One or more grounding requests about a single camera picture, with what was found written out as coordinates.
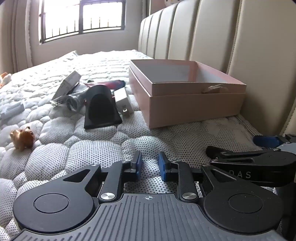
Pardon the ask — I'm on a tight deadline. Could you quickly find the orange and white plush toy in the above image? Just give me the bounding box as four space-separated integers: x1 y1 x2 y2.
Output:
0 72 12 87

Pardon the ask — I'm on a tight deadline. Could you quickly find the beige curtain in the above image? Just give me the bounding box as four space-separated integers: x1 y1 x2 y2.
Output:
0 0 33 72

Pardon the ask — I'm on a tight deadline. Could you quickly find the white quilted mattress cover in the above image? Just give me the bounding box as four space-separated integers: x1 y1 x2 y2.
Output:
0 49 264 234

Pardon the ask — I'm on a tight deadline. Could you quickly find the pale blue remote control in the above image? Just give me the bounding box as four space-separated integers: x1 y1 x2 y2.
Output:
0 102 25 120

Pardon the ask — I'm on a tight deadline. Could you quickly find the barred window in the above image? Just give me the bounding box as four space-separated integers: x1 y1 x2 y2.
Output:
38 0 126 44

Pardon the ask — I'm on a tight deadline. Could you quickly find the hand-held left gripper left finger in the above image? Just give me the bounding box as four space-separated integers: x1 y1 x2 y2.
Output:
62 151 142 205

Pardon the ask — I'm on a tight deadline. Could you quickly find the orange toy animal figure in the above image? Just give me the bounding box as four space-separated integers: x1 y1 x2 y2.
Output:
10 126 35 151

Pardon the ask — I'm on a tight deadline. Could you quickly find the white charger plug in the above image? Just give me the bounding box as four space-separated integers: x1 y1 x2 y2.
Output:
113 88 134 118

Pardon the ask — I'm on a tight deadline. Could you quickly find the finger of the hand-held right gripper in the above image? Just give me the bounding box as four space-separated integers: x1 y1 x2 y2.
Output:
205 145 295 172
253 135 288 149

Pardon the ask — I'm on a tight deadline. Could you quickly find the beige padded headboard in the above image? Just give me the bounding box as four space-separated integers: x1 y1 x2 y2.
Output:
138 0 296 139

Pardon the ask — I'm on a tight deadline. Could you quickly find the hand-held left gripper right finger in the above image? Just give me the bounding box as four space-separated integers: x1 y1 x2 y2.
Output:
158 152 233 205

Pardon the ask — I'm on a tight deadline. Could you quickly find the pink cardboard box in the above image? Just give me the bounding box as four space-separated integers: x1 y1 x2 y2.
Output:
128 59 247 129

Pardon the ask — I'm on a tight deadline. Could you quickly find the clear plastic bag dark item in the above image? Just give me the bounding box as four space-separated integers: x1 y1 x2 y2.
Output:
50 89 87 114

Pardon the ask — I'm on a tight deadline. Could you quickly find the small white carton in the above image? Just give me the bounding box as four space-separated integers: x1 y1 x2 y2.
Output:
51 71 81 102

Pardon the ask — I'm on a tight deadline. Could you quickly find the pink toothpaste tube blue cap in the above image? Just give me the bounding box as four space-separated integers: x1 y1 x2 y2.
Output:
83 79 126 91

